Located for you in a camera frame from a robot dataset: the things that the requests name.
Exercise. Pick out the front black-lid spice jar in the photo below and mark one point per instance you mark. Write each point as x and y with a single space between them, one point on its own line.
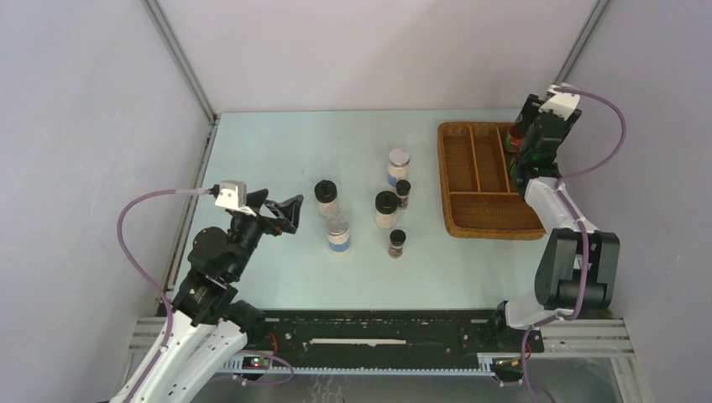
397 239

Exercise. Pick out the yellow-cap sauce bottle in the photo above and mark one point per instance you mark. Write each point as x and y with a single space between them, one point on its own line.
514 138

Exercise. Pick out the aluminium corner frame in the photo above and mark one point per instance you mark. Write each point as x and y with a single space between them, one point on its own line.
176 52
586 33

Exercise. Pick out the blue-label silver-lid jar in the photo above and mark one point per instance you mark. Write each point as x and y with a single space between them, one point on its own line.
338 235
398 166

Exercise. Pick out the aluminium corner frame left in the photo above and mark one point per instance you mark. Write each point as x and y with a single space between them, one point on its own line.
176 52

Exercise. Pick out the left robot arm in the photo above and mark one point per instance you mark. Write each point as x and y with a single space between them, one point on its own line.
205 325

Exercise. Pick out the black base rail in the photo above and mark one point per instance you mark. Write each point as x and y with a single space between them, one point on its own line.
399 341

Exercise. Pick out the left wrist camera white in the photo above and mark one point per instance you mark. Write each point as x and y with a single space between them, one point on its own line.
232 196

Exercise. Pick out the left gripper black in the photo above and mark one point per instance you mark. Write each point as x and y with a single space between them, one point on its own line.
288 211

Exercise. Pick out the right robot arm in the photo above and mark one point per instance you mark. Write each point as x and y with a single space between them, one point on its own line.
578 266

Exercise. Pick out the wicker divided basket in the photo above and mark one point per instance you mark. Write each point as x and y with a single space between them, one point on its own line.
479 199

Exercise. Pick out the black-spout-lid jar white beads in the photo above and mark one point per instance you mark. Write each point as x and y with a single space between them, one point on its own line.
326 194

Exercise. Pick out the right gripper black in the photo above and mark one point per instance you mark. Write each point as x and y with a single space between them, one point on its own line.
531 111

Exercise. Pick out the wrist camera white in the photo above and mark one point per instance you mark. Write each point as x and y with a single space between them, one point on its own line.
232 196
560 101

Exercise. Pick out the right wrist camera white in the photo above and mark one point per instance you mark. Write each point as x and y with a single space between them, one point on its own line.
560 101

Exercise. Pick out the aluminium corner frame right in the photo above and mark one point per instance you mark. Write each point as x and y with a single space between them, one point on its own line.
586 33

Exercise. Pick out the small black-lid spice jar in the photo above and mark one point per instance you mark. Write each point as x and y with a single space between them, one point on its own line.
402 190

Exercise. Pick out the large black-lid jar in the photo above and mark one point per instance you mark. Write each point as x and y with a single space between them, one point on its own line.
386 205

